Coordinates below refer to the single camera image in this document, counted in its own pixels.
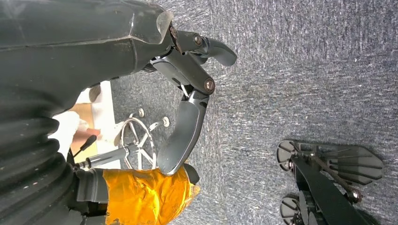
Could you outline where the chrome base stool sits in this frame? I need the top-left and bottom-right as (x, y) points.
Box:
(73, 108), (171, 171)

